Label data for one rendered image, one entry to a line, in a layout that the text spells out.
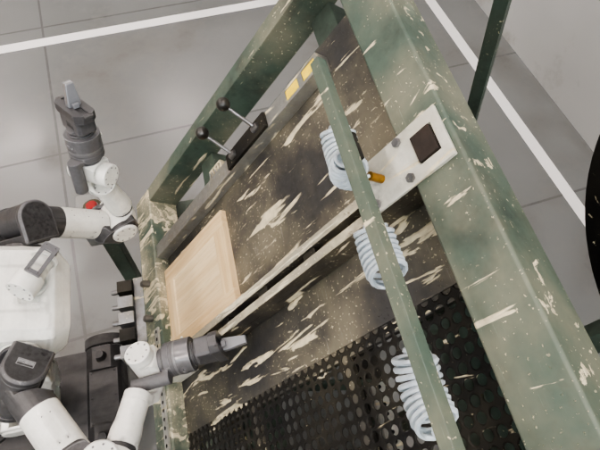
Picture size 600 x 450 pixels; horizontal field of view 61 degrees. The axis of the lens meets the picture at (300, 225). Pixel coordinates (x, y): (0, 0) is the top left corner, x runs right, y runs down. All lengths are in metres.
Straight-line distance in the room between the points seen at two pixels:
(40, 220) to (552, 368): 1.25
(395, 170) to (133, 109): 2.82
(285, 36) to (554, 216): 2.32
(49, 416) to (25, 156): 2.42
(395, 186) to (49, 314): 0.90
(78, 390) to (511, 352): 2.11
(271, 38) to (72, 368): 1.76
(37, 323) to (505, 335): 1.05
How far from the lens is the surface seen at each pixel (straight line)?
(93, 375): 2.53
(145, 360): 1.32
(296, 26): 1.46
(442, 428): 0.60
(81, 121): 1.33
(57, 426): 1.27
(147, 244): 1.92
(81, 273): 2.96
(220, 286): 1.48
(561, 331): 0.73
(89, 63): 3.93
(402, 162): 0.86
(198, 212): 1.62
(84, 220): 1.59
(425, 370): 0.61
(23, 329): 1.37
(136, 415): 1.29
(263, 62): 1.52
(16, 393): 1.32
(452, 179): 0.80
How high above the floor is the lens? 2.52
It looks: 60 degrees down
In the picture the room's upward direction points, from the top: 5 degrees clockwise
